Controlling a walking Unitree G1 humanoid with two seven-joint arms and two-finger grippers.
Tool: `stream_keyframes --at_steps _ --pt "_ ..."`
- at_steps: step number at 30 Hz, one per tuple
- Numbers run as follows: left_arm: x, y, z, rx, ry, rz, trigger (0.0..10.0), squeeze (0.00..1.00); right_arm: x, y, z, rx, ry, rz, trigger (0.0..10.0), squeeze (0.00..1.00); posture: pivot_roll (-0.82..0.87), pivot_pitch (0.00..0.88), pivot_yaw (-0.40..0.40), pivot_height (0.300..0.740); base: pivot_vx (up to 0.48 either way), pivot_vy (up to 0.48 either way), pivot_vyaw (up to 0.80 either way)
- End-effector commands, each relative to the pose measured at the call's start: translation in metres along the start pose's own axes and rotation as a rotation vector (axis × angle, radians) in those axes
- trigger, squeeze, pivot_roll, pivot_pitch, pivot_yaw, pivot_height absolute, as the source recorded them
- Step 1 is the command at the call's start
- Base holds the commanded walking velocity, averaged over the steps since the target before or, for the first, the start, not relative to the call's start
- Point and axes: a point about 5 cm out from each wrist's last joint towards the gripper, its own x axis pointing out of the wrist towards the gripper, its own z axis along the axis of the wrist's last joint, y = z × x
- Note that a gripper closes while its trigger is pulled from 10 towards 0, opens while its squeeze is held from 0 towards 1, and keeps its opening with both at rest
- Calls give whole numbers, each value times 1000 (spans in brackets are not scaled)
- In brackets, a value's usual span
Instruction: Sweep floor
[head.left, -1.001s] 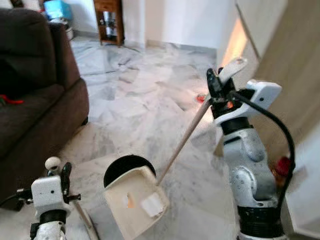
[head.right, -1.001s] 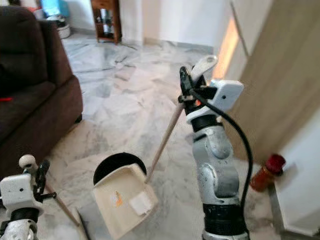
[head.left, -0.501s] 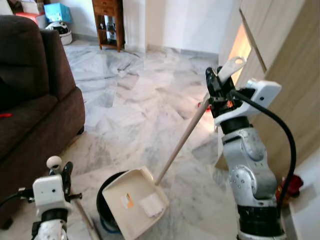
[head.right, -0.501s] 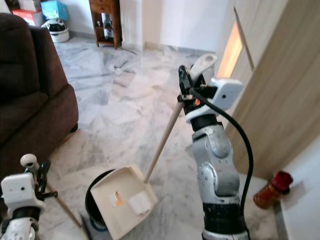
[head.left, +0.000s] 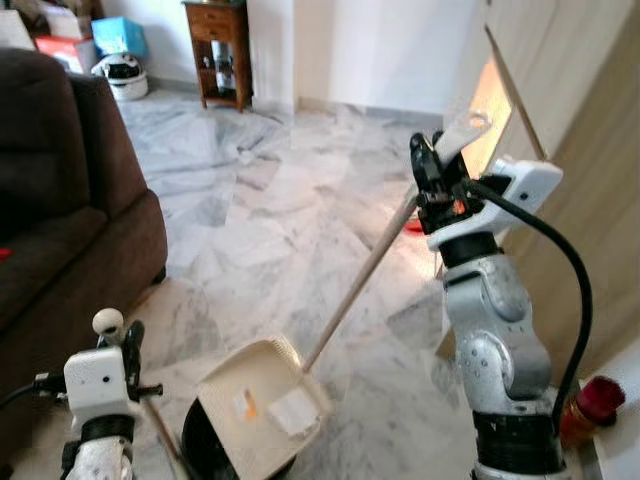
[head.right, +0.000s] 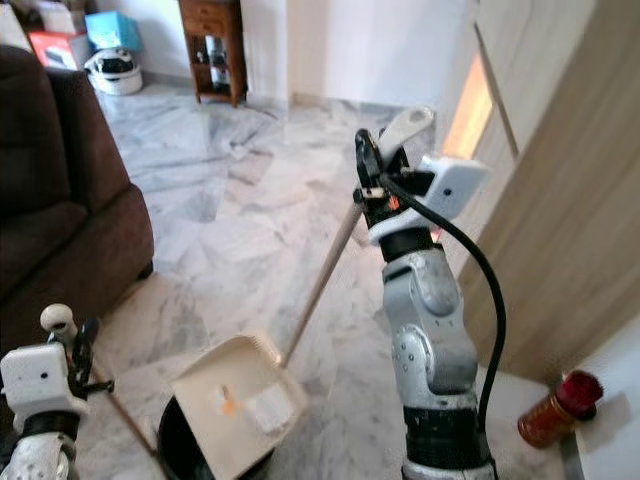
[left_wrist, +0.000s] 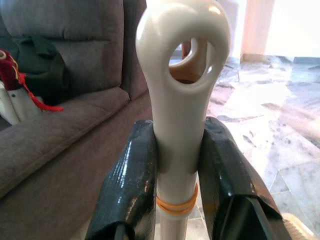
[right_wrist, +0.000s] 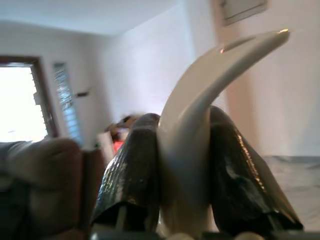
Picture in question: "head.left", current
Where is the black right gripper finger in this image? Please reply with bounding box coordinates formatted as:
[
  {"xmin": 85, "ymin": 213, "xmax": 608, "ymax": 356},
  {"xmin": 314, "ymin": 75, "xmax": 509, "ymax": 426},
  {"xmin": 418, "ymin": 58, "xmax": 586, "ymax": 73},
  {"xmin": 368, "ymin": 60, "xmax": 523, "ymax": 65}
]
[{"xmin": 409, "ymin": 132, "xmax": 446, "ymax": 193}]

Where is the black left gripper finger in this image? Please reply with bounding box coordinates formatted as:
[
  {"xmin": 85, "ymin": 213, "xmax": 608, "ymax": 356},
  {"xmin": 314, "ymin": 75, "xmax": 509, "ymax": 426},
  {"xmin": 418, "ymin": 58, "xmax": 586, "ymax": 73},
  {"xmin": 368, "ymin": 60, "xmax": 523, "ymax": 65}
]
[{"xmin": 121, "ymin": 319, "xmax": 147, "ymax": 373}]

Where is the beige long-handled broom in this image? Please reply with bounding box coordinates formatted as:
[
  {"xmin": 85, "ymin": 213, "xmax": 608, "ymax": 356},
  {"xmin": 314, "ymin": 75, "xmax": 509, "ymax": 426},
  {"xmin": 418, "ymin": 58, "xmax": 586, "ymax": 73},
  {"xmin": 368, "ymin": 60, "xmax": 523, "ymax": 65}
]
[{"xmin": 91, "ymin": 307, "xmax": 191, "ymax": 480}]

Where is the beige long-handled dustpan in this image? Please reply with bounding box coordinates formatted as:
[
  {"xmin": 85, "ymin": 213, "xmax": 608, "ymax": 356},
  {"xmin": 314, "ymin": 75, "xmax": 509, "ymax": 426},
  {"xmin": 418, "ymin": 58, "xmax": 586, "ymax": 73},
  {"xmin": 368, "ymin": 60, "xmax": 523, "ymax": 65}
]
[{"xmin": 196, "ymin": 109, "xmax": 494, "ymax": 480}]

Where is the amber bottle red cap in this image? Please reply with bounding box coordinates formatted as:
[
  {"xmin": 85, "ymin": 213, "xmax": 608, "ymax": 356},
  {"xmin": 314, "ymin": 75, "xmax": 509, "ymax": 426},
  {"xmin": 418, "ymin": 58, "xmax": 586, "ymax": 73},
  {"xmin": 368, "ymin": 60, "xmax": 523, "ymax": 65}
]
[{"xmin": 556, "ymin": 376, "xmax": 627, "ymax": 450}]

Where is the light wooden cabinet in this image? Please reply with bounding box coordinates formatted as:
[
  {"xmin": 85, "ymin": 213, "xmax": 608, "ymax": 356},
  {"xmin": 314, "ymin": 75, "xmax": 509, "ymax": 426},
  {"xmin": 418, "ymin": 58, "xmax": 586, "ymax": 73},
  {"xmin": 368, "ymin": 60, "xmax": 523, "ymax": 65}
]
[{"xmin": 437, "ymin": 0, "xmax": 640, "ymax": 383}]

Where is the dark brown sofa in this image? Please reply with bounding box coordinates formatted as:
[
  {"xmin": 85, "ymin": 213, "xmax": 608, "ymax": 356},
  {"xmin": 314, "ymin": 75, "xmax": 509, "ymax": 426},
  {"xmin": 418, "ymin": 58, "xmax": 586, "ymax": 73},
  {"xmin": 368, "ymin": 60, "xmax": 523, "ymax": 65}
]
[{"xmin": 0, "ymin": 44, "xmax": 169, "ymax": 471}]

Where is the dark wooden side table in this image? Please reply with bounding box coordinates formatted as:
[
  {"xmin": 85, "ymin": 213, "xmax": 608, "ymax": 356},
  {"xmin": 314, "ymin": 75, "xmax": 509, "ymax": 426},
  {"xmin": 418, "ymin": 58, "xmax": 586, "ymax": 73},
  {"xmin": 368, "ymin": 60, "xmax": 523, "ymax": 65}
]
[{"xmin": 182, "ymin": 0, "xmax": 253, "ymax": 112}]

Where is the white helmet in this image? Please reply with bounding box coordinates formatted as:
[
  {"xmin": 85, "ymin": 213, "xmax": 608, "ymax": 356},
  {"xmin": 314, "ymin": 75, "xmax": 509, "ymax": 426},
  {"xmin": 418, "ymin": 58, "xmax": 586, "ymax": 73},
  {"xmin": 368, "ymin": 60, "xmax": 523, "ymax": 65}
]
[{"xmin": 91, "ymin": 52, "xmax": 150, "ymax": 102}]

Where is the red carton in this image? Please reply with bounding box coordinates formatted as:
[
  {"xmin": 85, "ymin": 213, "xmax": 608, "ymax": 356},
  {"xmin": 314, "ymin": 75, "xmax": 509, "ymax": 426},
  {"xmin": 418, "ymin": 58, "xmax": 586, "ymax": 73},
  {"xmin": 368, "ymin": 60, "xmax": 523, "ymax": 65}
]
[{"xmin": 32, "ymin": 35, "xmax": 97, "ymax": 76}]

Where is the light blue carton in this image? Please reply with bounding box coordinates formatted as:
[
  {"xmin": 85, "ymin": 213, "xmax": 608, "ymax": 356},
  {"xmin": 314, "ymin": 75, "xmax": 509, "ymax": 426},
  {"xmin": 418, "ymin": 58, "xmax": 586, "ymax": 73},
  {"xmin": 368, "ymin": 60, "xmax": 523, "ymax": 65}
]
[{"xmin": 91, "ymin": 16, "xmax": 149, "ymax": 58}]

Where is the white carton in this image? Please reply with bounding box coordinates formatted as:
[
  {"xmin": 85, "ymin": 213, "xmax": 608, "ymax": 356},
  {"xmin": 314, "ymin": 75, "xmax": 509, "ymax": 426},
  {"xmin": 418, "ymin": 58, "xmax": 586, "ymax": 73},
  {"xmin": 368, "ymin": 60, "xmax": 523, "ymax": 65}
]
[{"xmin": 0, "ymin": 10, "xmax": 37, "ymax": 51}]

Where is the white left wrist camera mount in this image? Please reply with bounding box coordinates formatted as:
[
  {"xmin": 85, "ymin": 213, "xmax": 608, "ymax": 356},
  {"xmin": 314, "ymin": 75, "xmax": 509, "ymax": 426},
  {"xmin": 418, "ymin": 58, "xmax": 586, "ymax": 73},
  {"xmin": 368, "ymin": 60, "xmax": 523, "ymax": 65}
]
[{"xmin": 62, "ymin": 345, "xmax": 142, "ymax": 421}]

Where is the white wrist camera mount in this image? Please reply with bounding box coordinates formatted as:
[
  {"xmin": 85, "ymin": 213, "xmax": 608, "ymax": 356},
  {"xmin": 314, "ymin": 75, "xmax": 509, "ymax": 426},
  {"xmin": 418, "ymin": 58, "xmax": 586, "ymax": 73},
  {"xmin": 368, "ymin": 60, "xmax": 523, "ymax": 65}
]
[
  {"xmin": 62, "ymin": 345, "xmax": 142, "ymax": 421},
  {"xmin": 427, "ymin": 156, "xmax": 564, "ymax": 251}
]

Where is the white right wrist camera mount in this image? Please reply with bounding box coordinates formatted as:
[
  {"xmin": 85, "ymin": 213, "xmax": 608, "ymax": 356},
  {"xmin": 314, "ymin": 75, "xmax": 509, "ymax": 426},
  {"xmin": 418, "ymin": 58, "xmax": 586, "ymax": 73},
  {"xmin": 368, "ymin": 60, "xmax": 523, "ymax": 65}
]
[{"xmin": 427, "ymin": 156, "xmax": 564, "ymax": 251}]

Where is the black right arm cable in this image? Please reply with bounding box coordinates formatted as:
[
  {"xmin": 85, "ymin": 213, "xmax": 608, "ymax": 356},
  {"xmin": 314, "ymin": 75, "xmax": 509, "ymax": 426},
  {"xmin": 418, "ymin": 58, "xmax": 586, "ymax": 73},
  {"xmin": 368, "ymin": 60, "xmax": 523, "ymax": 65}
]
[{"xmin": 462, "ymin": 178, "xmax": 595, "ymax": 433}]

